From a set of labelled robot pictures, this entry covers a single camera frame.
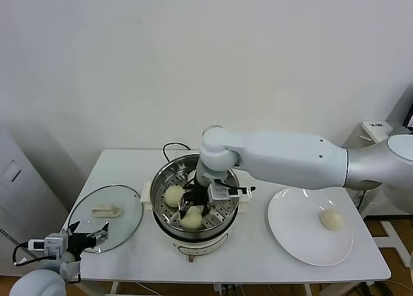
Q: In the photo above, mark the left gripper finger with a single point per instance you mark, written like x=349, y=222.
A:
x=73, y=229
x=99, y=235

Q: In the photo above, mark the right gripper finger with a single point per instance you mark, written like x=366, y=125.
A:
x=184, y=208
x=207, y=209

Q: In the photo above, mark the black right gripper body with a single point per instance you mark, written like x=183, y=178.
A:
x=197, y=196

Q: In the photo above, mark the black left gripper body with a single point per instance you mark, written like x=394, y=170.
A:
x=80, y=242

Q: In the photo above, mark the white steamed baozi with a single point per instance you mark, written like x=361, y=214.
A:
x=192, y=222
x=331, y=219
x=192, y=175
x=173, y=196

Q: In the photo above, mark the round glass pot lid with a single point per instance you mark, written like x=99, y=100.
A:
x=106, y=196

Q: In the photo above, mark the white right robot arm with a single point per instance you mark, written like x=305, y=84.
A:
x=290, y=157

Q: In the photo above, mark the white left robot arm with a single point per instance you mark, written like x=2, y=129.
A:
x=35, y=284

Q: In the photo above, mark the stainless steel steamer basket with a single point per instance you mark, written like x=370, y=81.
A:
x=161, y=212

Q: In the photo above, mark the cream electric pot base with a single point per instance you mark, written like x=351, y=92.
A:
x=200, y=247

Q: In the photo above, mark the white cabinet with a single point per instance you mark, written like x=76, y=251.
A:
x=19, y=196

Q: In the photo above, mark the white table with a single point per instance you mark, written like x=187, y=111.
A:
x=274, y=270

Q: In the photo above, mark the white round plate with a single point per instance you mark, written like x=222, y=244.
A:
x=297, y=231

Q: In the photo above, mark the black monitor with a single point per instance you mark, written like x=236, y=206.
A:
x=410, y=120

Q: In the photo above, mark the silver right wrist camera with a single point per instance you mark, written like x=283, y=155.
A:
x=217, y=196

